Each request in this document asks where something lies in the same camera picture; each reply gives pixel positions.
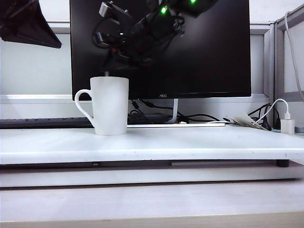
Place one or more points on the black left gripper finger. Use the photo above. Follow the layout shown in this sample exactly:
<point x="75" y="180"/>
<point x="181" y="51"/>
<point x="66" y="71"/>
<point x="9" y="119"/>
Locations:
<point x="35" y="33"/>

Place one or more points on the folded paper booklet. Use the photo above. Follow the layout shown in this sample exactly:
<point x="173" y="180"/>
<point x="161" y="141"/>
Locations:
<point x="244" y="120"/>

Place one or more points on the grey power strip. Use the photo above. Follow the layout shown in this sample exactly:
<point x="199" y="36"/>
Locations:
<point x="299" y="129"/>

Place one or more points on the black keyboard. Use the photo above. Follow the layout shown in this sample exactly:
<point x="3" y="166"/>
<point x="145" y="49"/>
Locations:
<point x="47" y="123"/>

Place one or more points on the black board foot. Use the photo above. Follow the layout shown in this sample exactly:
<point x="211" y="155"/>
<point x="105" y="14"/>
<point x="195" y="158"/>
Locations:
<point x="282" y="164"/>

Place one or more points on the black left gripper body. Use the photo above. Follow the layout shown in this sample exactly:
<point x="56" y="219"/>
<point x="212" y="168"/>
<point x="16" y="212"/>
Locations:
<point x="14" y="9"/>

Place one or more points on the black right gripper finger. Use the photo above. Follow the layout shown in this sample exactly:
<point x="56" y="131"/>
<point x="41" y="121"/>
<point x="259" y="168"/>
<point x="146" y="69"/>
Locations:
<point x="112" y="60"/>
<point x="133" y="67"/>

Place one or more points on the white USB charger plug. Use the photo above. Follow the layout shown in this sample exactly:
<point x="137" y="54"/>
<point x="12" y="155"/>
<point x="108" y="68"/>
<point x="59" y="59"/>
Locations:
<point x="287" y="127"/>

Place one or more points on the grey aluminium partition frame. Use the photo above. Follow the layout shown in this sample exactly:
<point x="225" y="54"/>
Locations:
<point x="275" y="59"/>

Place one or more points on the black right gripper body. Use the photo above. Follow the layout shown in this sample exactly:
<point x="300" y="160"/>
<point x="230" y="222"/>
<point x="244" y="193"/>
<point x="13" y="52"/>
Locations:
<point x="154" y="35"/>

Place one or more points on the white raised board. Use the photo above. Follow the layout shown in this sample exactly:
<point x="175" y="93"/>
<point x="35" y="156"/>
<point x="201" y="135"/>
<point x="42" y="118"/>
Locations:
<point x="166" y="145"/>

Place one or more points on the black computer monitor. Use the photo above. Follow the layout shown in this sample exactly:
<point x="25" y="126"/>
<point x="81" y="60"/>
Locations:
<point x="213" y="59"/>

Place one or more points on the white ceramic mug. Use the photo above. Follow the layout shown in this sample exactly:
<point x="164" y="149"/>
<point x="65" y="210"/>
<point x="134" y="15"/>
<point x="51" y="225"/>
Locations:
<point x="110" y="107"/>

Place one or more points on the silver monitor stand neck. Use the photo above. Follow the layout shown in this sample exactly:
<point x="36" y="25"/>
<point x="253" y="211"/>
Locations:
<point x="175" y="111"/>

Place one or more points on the black power adapter brick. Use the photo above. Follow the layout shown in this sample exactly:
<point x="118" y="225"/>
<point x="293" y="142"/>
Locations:
<point x="147" y="117"/>

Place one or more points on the black wrist camera silver lens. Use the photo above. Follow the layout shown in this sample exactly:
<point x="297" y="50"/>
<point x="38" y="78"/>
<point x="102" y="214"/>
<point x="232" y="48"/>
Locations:
<point x="104" y="9"/>

